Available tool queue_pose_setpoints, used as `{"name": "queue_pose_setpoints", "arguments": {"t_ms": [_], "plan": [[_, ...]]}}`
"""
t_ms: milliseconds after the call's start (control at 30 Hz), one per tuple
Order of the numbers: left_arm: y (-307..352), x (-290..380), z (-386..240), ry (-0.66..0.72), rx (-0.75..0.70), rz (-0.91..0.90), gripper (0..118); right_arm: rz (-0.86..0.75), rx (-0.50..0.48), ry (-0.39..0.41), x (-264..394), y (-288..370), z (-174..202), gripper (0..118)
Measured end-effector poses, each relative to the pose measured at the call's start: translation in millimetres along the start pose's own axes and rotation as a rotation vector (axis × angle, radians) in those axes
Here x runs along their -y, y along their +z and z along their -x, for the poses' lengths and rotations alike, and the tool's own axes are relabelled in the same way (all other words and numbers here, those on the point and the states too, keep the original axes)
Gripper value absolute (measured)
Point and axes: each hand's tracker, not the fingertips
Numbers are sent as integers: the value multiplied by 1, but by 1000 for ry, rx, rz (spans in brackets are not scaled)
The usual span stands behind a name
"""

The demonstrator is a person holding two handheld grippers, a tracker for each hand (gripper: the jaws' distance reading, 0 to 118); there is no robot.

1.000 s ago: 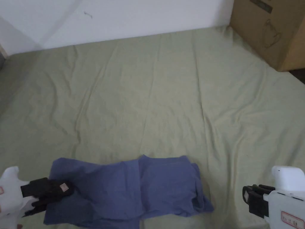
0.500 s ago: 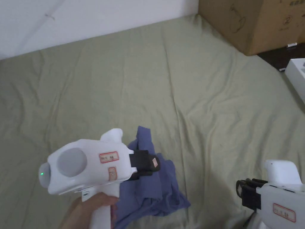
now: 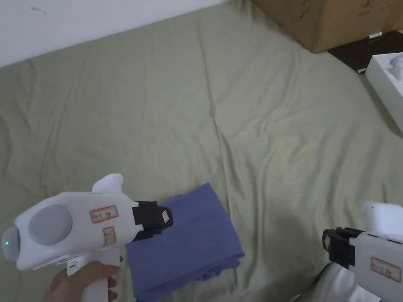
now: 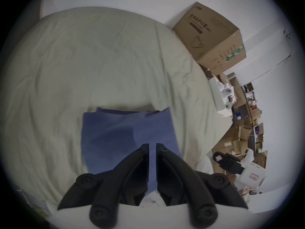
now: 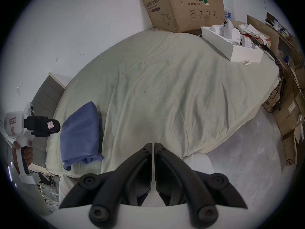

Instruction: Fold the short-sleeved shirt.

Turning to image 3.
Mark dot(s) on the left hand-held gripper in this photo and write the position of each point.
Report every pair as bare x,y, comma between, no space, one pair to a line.
82,220

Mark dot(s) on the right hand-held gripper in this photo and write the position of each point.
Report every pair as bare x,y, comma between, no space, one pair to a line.
381,261

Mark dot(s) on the blue garment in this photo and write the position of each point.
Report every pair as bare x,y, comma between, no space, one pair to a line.
185,242

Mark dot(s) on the person's left hand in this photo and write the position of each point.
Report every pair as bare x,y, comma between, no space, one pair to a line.
78,283

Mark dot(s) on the bed with pale green sheet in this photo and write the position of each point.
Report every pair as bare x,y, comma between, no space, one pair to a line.
189,110

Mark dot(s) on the white tray with hand controller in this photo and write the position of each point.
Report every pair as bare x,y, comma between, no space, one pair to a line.
385,85

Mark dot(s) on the white marker pen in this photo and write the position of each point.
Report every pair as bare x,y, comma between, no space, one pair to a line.
374,35

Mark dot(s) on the large brown cardboard carton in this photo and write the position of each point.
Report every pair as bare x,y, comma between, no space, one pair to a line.
340,19

